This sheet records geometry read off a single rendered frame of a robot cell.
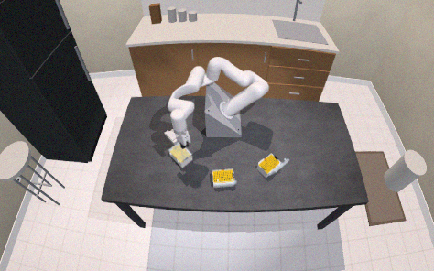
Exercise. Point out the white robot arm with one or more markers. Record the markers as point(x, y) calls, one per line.
point(181, 109)

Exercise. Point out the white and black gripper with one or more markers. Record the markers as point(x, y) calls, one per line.
point(184, 141)

